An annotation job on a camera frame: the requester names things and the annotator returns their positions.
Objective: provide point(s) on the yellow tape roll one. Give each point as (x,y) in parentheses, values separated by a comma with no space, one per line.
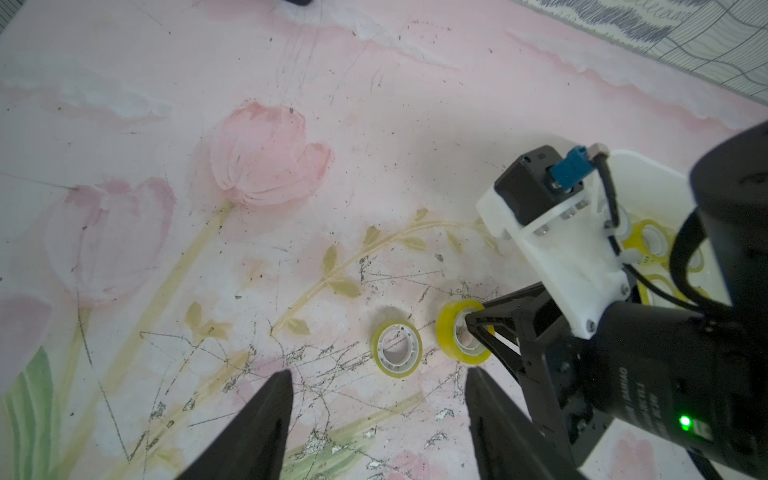
(396,348)

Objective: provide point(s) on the yellow tape roll six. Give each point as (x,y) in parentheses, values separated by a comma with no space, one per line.
(648,243)

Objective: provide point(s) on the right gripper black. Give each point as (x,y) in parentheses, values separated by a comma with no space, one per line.
(670,373)

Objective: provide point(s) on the yellow tape roll two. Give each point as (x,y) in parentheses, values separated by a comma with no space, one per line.
(453,335)

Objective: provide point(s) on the yellow tape roll three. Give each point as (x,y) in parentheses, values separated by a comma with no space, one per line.
(659,291)

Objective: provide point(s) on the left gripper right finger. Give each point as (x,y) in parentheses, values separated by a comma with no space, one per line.
(506,443)

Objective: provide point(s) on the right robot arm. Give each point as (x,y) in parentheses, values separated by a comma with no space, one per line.
(729,224)

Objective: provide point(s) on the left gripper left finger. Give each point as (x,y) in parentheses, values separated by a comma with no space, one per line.
(253,444)

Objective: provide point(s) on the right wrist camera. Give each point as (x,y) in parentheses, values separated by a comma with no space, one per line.
(560,214)

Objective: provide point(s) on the yellow tape roll five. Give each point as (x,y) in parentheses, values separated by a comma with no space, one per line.
(696,262)

